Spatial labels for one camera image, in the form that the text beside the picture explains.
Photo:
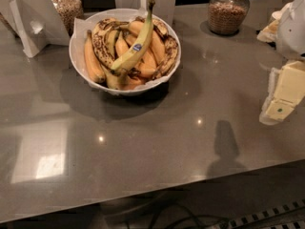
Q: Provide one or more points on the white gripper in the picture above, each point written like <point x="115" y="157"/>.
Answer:
<point x="292" y="32"/>

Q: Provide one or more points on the greenish yellow stickered banana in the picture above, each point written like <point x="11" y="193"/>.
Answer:
<point x="132" y="56"/>

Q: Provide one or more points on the dark spotted banana at right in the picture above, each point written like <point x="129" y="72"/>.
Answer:
<point x="169" y="61"/>

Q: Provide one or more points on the orange yellow banana centre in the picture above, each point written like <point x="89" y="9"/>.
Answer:
<point x="160" y="32"/>

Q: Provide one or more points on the spotted brown banana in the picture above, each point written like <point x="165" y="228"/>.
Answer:
<point x="100" y="40"/>

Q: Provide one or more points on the yellow banana at left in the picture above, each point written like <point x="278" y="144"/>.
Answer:
<point x="93" y="66"/>

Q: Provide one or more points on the white bowl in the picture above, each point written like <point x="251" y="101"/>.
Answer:
<point x="77" y="44"/>

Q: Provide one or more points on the glass jar of grains right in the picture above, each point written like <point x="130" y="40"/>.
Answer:
<point x="226" y="16"/>

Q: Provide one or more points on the glass jar of grains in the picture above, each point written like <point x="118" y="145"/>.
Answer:
<point x="226" y="16"/>
<point x="68" y="11"/>

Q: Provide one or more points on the black white striped strip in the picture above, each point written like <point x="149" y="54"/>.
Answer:
<point x="267" y="215"/>

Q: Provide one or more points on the glass jar of grains left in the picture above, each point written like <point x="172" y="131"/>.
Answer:
<point x="68" y="11"/>

